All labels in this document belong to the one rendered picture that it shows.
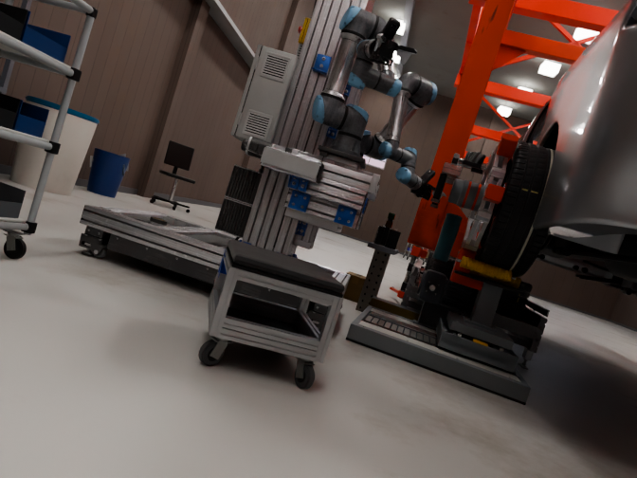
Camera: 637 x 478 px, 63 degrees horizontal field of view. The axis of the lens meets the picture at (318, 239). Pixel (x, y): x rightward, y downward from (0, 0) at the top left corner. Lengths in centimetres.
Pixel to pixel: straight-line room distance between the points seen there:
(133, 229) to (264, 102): 88
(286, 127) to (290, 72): 27
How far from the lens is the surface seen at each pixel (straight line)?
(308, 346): 157
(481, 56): 344
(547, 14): 636
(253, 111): 267
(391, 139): 269
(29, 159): 494
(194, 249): 243
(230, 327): 152
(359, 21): 251
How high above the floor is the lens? 52
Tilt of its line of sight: 3 degrees down
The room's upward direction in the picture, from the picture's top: 18 degrees clockwise
